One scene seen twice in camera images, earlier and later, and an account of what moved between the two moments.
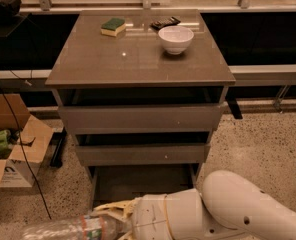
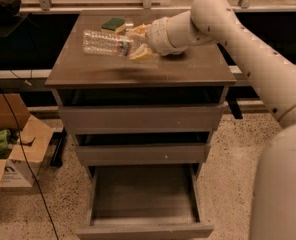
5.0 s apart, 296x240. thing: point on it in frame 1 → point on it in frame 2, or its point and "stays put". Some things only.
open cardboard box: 29,140 stays put
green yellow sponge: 113,27 stays put
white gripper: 149,215 → 157,36
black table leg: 57,146 stays put
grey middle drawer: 143,148 stays put
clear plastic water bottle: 81,227 → 105,44
